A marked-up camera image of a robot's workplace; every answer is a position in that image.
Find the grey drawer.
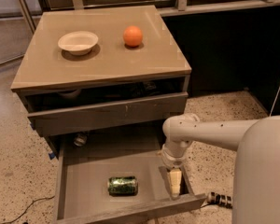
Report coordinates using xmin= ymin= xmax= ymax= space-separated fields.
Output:
xmin=28 ymin=91 xmax=188 ymax=137
xmin=52 ymin=129 xmax=207 ymax=224

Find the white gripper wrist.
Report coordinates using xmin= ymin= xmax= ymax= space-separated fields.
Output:
xmin=161 ymin=141 xmax=192 ymax=198

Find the black floor cable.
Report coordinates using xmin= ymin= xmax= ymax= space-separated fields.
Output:
xmin=0 ymin=195 xmax=55 ymax=224

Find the grey drawer cabinet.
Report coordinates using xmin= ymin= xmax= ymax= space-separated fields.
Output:
xmin=10 ymin=5 xmax=192 ymax=138

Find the black power strip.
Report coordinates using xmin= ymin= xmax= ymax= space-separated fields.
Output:
xmin=206 ymin=192 xmax=232 ymax=209

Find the silver can at back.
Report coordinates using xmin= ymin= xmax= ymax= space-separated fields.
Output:
xmin=74 ymin=133 xmax=88 ymax=147

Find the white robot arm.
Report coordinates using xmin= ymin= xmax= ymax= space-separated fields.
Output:
xmin=161 ymin=114 xmax=280 ymax=224

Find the green soda can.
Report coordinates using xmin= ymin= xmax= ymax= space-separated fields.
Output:
xmin=107 ymin=176 xmax=138 ymax=196

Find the grey top drawer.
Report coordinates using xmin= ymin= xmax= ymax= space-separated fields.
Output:
xmin=28 ymin=91 xmax=188 ymax=137

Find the orange fruit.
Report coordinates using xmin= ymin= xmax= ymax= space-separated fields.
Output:
xmin=123 ymin=26 xmax=143 ymax=47

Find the white paper bowl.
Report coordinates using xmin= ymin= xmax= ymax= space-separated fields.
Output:
xmin=58 ymin=31 xmax=99 ymax=56

